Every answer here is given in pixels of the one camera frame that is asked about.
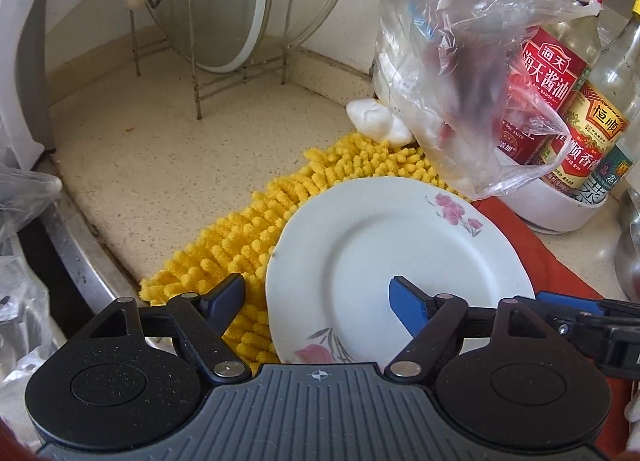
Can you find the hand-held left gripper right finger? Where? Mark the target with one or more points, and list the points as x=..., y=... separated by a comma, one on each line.
x=407, y=307

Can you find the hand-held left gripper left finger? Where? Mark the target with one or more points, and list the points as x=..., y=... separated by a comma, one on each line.
x=227, y=300

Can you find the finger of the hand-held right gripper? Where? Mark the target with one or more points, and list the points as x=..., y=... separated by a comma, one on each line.
x=565, y=302

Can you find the white floral plate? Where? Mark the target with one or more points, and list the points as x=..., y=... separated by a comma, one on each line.
x=350, y=251

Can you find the red cloth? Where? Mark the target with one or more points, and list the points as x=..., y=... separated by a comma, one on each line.
x=545, y=256

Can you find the yellow chenille cloth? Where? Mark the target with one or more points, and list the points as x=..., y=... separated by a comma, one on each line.
x=240, y=241

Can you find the stainless steel pot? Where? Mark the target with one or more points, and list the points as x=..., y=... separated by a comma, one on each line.
x=629, y=251

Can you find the white bottle holder tub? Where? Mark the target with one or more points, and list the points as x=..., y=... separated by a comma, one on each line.
x=550, y=211

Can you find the green label glass bottle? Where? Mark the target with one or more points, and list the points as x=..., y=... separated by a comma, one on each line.
x=625, y=166

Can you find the stainless steel sink rim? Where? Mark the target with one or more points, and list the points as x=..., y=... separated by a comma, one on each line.
x=85, y=251

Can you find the yellow label vinegar bottle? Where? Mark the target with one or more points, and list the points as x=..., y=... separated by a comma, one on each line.
x=592, y=131

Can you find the white crumpled plastic lump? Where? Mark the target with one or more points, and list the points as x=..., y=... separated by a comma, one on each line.
x=372, y=118

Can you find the translucent plastic bag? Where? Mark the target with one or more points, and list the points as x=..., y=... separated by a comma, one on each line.
x=22, y=191

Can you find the clear plastic bag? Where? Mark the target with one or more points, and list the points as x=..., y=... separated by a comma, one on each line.
x=450, y=66

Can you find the red label soy sauce bottle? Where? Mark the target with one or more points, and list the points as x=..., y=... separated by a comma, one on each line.
x=565, y=56

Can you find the glass lid with cream knob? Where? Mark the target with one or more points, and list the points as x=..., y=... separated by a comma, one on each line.
x=220, y=16

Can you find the white plastic appliance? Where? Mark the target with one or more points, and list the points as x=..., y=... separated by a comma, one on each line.
x=20, y=66

